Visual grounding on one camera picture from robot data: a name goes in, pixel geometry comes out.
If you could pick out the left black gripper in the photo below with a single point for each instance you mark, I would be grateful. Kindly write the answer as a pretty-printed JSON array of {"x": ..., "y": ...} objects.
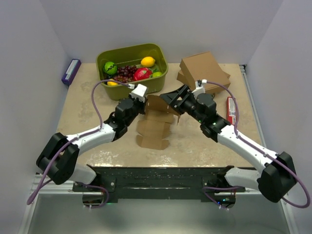
[{"x": 142, "y": 104}]

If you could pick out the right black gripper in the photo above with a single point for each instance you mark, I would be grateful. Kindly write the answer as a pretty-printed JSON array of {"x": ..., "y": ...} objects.
[{"x": 171, "y": 98}]

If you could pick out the brown cardboard box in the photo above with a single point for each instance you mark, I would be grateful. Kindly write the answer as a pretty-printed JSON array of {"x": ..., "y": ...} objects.
[{"x": 154, "y": 128}]

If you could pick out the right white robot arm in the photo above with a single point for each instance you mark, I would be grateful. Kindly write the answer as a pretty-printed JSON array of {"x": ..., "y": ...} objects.
[{"x": 274, "y": 173}]

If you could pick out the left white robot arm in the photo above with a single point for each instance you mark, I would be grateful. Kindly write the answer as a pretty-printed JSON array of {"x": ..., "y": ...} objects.
[{"x": 58, "y": 160}]

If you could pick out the bottom folded cardboard box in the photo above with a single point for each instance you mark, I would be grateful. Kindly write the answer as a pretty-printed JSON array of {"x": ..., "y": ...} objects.
[{"x": 212, "y": 91}]

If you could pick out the folded cardboard box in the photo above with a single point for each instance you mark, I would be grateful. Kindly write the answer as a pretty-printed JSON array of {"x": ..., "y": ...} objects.
[
  {"x": 204, "y": 66},
  {"x": 212, "y": 91}
]

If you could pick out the top folded cardboard box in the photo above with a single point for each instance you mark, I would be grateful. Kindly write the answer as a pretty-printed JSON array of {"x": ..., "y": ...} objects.
[{"x": 204, "y": 66}]

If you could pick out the red flat box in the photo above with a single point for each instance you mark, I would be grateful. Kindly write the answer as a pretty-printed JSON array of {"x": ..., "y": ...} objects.
[{"x": 231, "y": 115}]

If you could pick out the purple white small box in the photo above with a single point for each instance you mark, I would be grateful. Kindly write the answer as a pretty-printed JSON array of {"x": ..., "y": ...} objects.
[{"x": 71, "y": 72}]

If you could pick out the small green lime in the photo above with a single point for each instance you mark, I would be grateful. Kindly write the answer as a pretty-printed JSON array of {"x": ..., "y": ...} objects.
[{"x": 156, "y": 74}]

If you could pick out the red dragon fruit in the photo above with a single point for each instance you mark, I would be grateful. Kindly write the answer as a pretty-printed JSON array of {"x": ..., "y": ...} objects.
[{"x": 142, "y": 73}]

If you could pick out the purple grape bunch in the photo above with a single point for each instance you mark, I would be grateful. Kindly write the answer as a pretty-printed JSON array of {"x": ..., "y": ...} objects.
[{"x": 125, "y": 74}]

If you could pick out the yellow lemon front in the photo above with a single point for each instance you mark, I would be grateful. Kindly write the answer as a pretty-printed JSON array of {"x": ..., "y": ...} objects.
[{"x": 111, "y": 82}]

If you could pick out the yellow lemon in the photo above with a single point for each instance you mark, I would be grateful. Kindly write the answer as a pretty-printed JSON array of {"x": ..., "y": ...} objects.
[
  {"x": 148, "y": 62},
  {"x": 111, "y": 82}
]

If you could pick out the olive green plastic basket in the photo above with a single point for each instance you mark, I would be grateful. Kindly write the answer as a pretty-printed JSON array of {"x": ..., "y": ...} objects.
[{"x": 130, "y": 56}]

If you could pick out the yellow lemon back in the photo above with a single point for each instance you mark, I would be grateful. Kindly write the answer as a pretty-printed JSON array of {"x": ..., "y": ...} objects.
[{"x": 148, "y": 62}]

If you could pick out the green round fruit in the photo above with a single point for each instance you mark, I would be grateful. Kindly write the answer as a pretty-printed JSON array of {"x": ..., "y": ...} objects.
[{"x": 110, "y": 68}]

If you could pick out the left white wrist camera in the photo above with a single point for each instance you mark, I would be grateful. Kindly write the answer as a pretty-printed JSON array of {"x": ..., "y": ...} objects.
[{"x": 139, "y": 92}]

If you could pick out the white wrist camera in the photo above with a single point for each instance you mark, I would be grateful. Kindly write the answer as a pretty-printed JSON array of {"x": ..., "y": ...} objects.
[
  {"x": 199, "y": 87},
  {"x": 139, "y": 92}
]

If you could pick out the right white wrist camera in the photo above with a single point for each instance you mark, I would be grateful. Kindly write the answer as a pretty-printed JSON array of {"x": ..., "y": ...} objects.
[{"x": 199, "y": 87}]

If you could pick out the aluminium frame rail right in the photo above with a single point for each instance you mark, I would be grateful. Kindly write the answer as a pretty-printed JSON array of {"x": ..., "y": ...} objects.
[{"x": 244, "y": 75}]

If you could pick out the aluminium frame rail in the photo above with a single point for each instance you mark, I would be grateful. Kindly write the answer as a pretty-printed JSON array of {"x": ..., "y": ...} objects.
[
  {"x": 244, "y": 75},
  {"x": 67, "y": 187}
]

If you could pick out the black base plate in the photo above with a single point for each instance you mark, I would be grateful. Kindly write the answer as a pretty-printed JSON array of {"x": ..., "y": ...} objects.
[{"x": 196, "y": 183}]

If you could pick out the aluminium frame rail front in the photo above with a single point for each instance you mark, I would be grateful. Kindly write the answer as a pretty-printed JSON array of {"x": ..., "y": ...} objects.
[{"x": 67, "y": 187}]

